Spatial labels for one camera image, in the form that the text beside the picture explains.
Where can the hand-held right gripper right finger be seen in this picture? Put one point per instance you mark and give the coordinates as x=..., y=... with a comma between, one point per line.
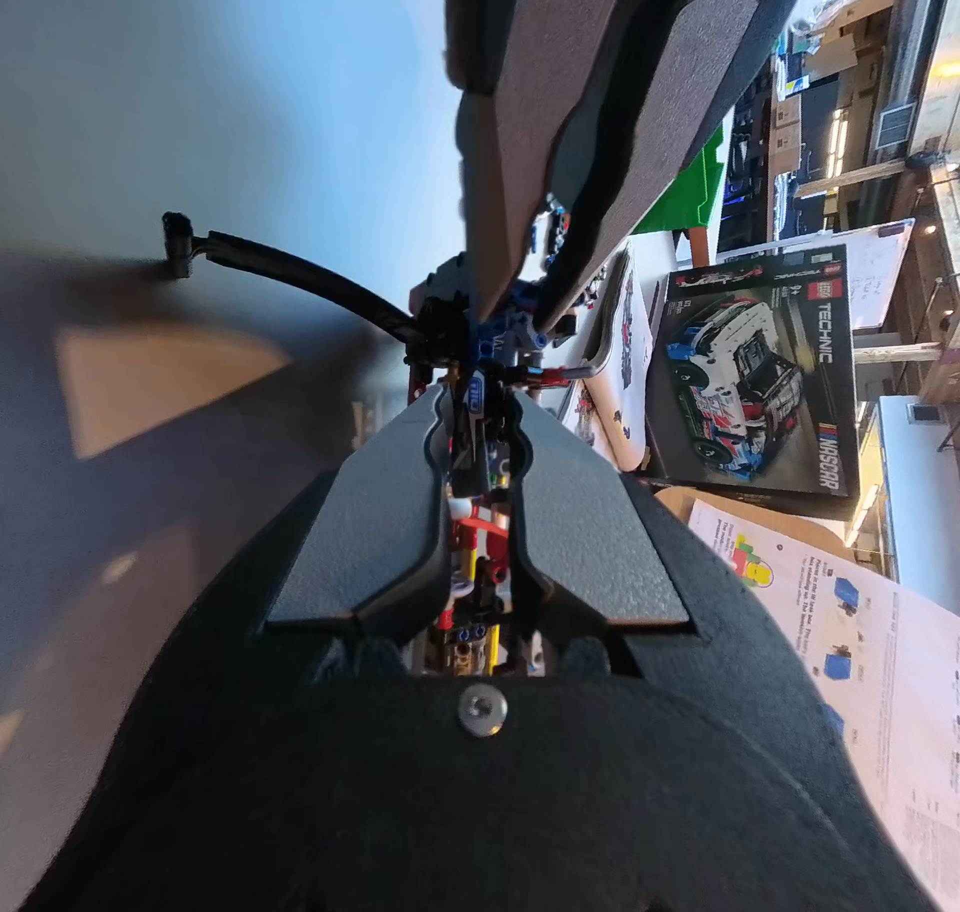
x=600, y=544

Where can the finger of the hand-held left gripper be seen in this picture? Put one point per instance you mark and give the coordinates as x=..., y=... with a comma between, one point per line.
x=675, y=94
x=547, y=86

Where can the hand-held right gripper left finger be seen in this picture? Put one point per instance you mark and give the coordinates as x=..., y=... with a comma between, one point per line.
x=367, y=537

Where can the toy car chassis model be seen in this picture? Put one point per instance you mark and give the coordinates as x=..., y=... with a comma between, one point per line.
x=480, y=552

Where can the black flexible toy rod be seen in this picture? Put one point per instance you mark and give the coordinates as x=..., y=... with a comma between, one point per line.
x=300, y=274

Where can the green plastic bin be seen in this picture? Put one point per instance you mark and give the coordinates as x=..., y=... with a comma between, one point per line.
x=690, y=191

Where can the pile of loose toy bricks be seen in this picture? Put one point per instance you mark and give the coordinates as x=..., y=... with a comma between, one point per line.
x=559, y=229

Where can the open instruction booklet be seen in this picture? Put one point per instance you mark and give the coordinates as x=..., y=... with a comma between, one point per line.
x=626, y=342

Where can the black toy set box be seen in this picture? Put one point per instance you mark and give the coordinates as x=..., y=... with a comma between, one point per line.
x=750, y=372

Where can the white board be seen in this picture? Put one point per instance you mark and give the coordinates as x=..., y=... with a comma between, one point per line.
x=877, y=274

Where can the printed instruction sheet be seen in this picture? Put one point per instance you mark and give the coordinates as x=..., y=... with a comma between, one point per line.
x=862, y=664

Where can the white background table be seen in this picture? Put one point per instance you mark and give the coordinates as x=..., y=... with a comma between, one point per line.
x=922, y=492

